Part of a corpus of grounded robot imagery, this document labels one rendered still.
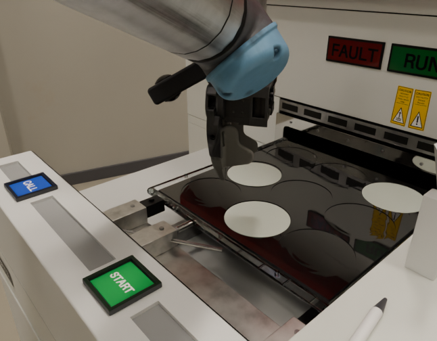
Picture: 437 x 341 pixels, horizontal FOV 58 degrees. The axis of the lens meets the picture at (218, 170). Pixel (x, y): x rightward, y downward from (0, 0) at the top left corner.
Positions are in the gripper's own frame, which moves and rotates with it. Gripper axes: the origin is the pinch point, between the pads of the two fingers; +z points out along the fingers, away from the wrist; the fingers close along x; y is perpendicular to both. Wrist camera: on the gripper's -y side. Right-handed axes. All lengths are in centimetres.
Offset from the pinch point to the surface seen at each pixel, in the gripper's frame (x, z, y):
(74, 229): -16.4, 1.6, -14.0
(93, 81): 162, 32, -118
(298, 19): 38.0, -17.6, 7.9
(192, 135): 60, 19, -23
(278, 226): -1.8, 7.2, 9.5
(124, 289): -25.2, 0.8, -3.0
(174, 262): -10.7, 9.2, -3.6
